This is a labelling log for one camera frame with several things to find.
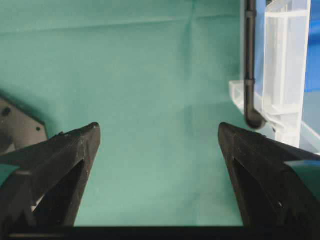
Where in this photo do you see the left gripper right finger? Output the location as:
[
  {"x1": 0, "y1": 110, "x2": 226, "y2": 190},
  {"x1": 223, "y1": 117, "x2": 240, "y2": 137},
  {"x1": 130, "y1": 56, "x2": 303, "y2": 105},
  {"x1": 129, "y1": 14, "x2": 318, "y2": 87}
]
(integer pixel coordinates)
[{"x1": 218, "y1": 122, "x2": 320, "y2": 228}]

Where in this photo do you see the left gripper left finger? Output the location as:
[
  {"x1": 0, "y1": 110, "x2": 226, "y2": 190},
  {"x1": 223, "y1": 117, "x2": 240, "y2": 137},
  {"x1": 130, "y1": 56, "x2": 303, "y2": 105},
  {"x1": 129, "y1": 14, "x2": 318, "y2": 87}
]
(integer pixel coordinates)
[{"x1": 0, "y1": 122, "x2": 101, "y2": 228}]

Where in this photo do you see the clear plastic storage case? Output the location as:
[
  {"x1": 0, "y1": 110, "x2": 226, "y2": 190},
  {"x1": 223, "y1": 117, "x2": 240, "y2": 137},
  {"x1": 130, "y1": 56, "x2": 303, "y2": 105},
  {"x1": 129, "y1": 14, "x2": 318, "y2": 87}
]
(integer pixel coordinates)
[{"x1": 229, "y1": 0, "x2": 320, "y2": 154}]

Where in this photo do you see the blue foam case liner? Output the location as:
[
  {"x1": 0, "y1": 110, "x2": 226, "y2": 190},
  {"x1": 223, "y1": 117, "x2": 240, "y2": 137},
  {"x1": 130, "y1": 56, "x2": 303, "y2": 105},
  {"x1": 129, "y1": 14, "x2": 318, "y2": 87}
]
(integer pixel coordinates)
[{"x1": 305, "y1": 0, "x2": 320, "y2": 92}]

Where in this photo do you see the green table cloth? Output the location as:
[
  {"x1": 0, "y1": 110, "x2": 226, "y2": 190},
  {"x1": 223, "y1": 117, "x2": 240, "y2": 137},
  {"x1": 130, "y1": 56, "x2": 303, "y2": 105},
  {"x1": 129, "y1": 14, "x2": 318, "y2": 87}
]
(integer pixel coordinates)
[{"x1": 0, "y1": 0, "x2": 247, "y2": 226}]

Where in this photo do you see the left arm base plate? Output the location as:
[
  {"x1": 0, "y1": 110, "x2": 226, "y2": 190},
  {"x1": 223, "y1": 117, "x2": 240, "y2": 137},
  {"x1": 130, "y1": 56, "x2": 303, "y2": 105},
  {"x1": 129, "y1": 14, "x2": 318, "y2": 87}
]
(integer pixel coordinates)
[{"x1": 0, "y1": 96, "x2": 48, "y2": 155}]

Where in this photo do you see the black bent cable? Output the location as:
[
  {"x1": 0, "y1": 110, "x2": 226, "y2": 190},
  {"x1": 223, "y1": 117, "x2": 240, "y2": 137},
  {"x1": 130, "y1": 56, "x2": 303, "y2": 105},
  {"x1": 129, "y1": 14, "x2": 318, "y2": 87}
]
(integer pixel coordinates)
[{"x1": 243, "y1": 0, "x2": 267, "y2": 130}]

